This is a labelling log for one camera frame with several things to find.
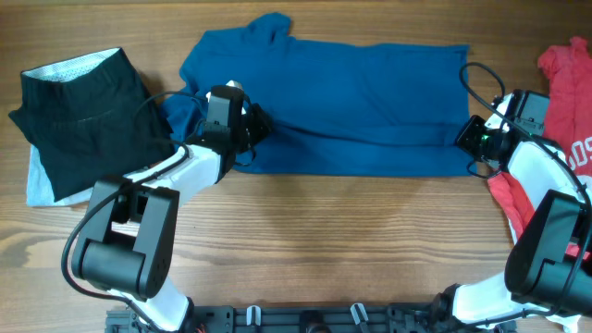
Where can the light grey folded garment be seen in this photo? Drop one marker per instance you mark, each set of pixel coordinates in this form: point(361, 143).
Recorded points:
point(39, 192)

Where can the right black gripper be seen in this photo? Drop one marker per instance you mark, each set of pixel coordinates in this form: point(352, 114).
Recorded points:
point(465, 136)

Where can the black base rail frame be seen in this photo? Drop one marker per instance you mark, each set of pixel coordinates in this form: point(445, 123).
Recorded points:
point(396, 317)

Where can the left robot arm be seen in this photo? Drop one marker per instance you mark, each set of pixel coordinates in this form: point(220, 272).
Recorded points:
point(122, 248)

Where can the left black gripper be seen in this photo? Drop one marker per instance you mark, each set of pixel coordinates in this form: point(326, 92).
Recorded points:
point(258, 117)

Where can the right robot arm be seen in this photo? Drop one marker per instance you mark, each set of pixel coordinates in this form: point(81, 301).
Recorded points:
point(546, 273)

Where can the black folded shorts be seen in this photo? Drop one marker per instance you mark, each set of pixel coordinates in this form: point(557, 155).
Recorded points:
point(90, 116)

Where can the blue t-shirt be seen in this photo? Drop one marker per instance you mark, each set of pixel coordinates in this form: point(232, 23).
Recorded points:
point(386, 110)

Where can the red printed t-shirt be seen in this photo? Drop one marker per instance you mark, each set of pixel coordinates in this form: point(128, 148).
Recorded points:
point(567, 122)

